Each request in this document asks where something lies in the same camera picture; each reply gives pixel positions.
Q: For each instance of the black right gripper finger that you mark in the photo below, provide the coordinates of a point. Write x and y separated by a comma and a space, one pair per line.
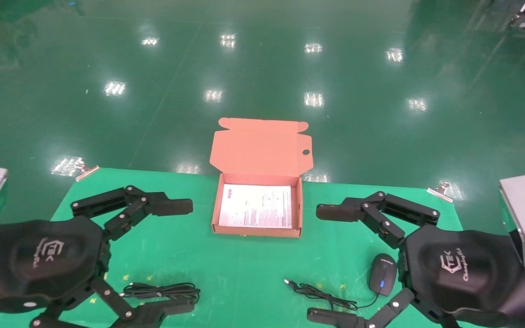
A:
335, 212
326, 318

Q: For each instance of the orange cardboard box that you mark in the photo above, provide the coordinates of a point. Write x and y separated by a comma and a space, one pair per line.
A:
258, 150

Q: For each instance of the green table mat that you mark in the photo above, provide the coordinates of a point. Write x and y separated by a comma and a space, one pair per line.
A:
244, 273

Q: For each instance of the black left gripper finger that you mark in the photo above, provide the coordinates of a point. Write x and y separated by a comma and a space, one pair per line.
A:
171, 207
162, 312

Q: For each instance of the white printed leaflet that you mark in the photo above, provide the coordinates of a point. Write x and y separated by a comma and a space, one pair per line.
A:
253, 205

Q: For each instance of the metal binder clip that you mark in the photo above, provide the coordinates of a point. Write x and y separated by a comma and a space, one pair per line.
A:
440, 190
87, 171

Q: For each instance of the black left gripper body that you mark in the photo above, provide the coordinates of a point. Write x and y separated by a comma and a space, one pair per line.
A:
39, 259

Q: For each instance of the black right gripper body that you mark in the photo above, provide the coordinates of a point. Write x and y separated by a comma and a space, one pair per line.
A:
463, 273

